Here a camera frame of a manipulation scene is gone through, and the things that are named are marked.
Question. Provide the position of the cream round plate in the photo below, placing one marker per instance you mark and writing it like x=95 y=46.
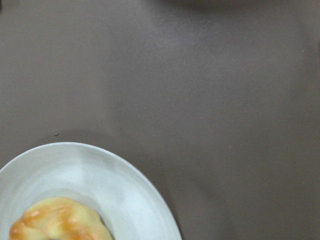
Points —
x=127 y=202

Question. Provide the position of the glazed donut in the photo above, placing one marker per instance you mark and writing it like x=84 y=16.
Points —
x=59 y=218

